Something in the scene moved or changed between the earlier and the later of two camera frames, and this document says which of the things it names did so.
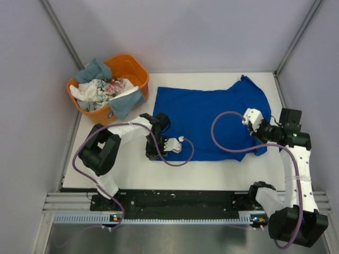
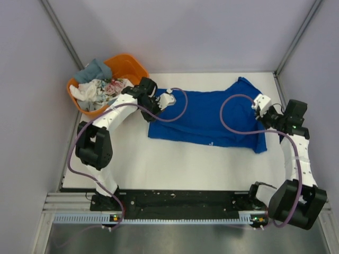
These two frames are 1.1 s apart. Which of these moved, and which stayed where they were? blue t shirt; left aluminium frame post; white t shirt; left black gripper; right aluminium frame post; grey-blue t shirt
Moved: blue t shirt; left black gripper
Stayed: left aluminium frame post; white t shirt; grey-blue t shirt; right aluminium frame post
